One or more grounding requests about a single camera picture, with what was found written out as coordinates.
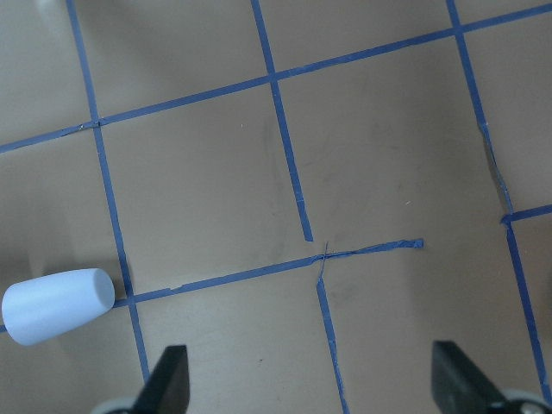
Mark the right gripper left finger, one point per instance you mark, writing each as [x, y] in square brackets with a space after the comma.
[168, 387]

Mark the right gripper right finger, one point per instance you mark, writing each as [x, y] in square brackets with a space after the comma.
[458, 386]

